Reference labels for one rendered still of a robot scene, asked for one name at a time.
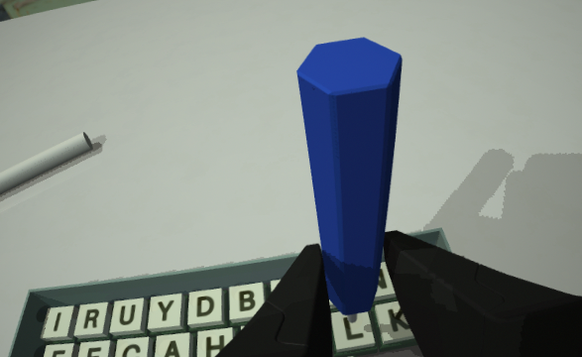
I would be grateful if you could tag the white and yellow cylinder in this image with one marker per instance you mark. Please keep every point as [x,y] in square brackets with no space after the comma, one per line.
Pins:
[45,161]

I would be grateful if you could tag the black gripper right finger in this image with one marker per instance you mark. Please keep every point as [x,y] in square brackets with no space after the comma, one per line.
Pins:
[458,308]

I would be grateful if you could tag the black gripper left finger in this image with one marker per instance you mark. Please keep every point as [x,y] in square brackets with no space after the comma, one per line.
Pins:
[295,320]

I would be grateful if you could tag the white-keyed keyboard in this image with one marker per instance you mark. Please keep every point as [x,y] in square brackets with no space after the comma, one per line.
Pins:
[189,313]

